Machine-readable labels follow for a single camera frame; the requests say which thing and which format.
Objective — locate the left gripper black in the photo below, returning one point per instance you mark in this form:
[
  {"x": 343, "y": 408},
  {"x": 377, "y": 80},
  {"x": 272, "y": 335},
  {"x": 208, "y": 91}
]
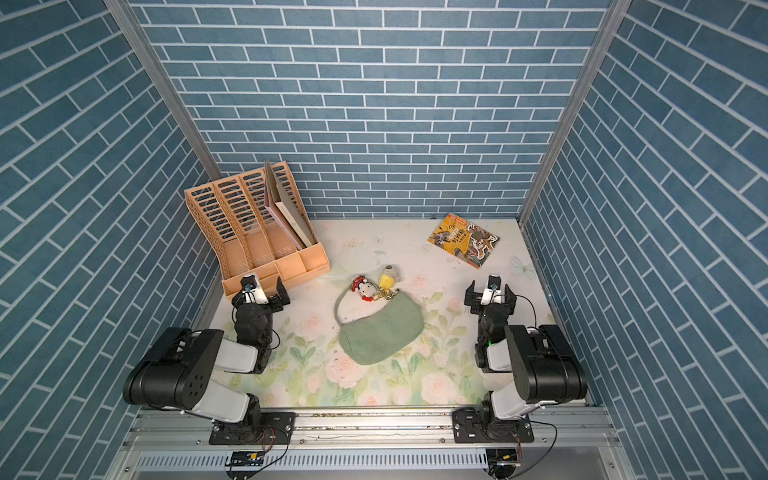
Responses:
[{"x": 283, "y": 298}]

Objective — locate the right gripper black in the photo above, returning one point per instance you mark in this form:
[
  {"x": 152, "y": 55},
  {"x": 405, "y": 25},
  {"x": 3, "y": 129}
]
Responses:
[{"x": 475, "y": 299}]

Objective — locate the green corduroy shoulder bag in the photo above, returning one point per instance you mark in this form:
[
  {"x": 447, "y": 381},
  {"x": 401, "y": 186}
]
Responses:
[{"x": 374, "y": 338}]

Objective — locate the yellow chick plush charm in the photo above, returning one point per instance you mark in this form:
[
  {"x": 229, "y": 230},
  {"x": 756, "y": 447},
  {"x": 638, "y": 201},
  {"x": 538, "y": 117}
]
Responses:
[{"x": 387, "y": 282}]

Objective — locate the red white kitty charm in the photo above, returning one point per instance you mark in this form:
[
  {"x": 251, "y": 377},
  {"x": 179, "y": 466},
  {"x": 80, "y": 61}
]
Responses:
[{"x": 366, "y": 289}]

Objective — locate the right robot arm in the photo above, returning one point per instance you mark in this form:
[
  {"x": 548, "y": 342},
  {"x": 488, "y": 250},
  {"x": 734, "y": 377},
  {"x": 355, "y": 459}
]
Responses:
[{"x": 544, "y": 369}]

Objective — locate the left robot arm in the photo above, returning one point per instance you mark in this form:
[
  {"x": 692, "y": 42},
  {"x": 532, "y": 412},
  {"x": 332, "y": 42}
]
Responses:
[{"x": 176, "y": 372}]

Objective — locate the colourful comic booklet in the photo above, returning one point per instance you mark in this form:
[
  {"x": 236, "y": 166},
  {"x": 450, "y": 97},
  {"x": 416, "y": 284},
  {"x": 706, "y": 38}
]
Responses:
[{"x": 464, "y": 240}]

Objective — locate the beige file folder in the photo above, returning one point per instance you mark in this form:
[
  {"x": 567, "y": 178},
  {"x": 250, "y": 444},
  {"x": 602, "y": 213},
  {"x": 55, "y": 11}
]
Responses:
[{"x": 292, "y": 214}]

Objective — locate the peach plastic file organizer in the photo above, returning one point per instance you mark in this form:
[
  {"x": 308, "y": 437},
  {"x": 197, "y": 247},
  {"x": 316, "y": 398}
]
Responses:
[{"x": 231, "y": 214}]

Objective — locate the pink file folder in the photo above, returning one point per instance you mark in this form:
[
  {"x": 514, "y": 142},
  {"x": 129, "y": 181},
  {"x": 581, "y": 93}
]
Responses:
[{"x": 271, "y": 206}]

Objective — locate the green circuit board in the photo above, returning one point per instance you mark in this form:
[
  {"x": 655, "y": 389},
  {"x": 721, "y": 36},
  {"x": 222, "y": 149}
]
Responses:
[{"x": 245, "y": 459}]

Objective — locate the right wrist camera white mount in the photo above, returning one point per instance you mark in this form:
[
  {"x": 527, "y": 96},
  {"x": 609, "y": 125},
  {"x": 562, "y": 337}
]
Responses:
[{"x": 493, "y": 292}]

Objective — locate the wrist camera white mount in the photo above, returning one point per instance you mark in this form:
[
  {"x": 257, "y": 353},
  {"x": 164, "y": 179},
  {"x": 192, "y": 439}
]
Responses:
[
  {"x": 252, "y": 290},
  {"x": 493, "y": 292}
]

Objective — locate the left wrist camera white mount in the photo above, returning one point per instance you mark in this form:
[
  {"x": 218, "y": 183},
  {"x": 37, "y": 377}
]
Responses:
[{"x": 252, "y": 290}]

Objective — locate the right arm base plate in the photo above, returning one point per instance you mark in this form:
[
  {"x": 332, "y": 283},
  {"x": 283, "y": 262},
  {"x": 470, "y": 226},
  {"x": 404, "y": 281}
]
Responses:
[{"x": 471, "y": 425}]

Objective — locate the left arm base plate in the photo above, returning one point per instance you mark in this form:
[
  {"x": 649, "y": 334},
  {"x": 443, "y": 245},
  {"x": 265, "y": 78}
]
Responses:
[{"x": 272, "y": 428}]

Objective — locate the aluminium mounting rail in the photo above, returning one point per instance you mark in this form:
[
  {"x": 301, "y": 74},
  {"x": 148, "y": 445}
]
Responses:
[{"x": 572, "y": 425}]

